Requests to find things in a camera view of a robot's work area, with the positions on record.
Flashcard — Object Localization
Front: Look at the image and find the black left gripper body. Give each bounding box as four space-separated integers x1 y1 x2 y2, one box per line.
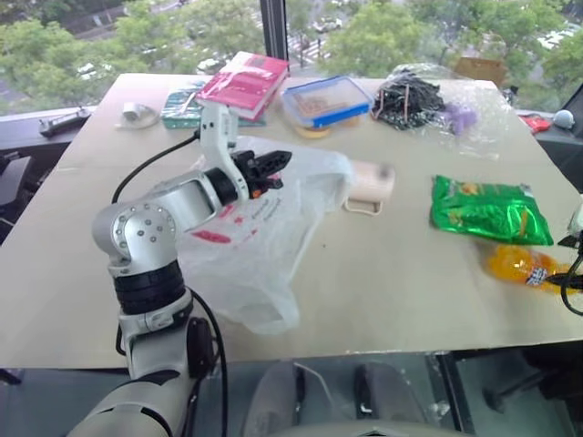
230 148 271 201

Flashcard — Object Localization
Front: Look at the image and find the white translucent plastic bag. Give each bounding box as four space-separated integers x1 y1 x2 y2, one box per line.
175 134 360 337

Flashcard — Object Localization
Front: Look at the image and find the green snack bag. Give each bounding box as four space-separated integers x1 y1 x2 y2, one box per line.
430 175 555 248

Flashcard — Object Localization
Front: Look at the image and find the clear crinkled plastic bag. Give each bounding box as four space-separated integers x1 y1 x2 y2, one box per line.
373 63 519 161

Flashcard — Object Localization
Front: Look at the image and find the orange snack bag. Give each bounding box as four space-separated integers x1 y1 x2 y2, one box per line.
485 244 576 298

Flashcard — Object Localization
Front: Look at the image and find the yellow tape roll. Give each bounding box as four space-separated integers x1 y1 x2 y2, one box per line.
293 117 360 140

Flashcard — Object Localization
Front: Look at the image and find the clear container blue lid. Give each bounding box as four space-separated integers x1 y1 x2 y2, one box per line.
281 75 376 131

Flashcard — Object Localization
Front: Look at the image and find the red book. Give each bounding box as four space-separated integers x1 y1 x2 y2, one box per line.
195 51 291 123

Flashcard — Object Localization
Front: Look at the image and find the teal patterned box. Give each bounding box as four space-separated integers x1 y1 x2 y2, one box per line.
159 80 269 131

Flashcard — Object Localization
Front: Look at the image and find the beige mug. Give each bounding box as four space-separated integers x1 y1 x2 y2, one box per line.
341 158 396 218

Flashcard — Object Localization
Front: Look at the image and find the black bundle with rubber band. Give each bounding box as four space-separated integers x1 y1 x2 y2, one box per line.
373 75 448 132

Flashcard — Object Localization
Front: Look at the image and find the purple soft object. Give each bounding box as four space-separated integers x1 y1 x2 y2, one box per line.
444 102 479 136

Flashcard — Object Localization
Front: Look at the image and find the black handheld controller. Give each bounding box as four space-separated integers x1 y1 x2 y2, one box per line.
38 107 93 138

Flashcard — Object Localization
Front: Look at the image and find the brown cardboard box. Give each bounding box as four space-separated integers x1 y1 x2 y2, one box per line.
453 56 508 88

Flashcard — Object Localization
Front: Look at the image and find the red packet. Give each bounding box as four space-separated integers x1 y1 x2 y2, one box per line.
518 113 555 135

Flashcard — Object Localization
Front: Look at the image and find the grey round ball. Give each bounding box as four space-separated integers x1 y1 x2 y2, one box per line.
552 109 577 131

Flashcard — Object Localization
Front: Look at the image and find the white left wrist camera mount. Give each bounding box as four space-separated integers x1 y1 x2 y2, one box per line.
199 102 252 201

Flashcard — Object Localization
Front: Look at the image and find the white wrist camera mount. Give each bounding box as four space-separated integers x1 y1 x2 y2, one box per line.
564 211 583 249
199 102 252 201

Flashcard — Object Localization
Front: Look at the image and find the dark window frame post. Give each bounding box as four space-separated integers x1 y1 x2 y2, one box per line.
259 0 290 70

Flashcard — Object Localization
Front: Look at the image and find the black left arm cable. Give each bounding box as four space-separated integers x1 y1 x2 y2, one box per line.
111 129 229 437

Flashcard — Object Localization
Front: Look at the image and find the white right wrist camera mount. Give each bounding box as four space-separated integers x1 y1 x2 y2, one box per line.
564 211 583 249

